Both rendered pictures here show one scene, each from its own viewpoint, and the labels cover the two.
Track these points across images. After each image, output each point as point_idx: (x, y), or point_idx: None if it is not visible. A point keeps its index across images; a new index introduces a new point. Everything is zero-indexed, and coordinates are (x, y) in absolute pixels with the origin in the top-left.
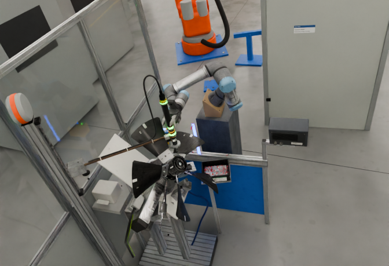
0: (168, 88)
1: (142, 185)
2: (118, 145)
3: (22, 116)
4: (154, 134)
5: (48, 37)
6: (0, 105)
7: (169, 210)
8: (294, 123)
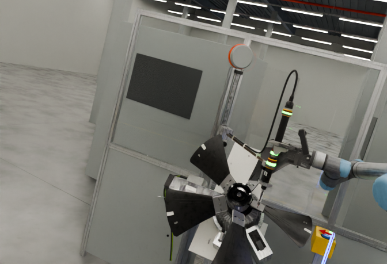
0: (352, 161)
1: (203, 160)
2: None
3: (230, 54)
4: None
5: (325, 52)
6: None
7: (199, 236)
8: None
